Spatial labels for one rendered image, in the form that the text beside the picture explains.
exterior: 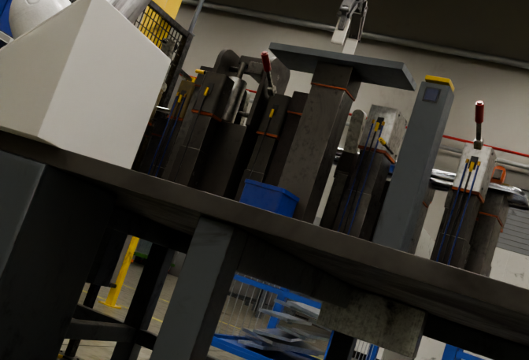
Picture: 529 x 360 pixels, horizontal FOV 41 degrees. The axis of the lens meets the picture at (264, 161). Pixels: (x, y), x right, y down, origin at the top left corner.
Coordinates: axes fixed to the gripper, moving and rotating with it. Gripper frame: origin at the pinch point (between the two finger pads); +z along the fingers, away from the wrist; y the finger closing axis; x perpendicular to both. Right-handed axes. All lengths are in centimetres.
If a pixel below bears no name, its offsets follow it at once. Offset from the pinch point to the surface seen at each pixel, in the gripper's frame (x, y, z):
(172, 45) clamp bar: -63, -29, 0
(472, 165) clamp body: 38.7, -6.6, 19.8
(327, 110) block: 2.4, 3.0, 17.7
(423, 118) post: 26.0, 6.7, 15.1
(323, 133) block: 3.3, 3.2, 23.6
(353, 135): 5.3, -19.5, 16.6
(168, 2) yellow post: -112, -98, -40
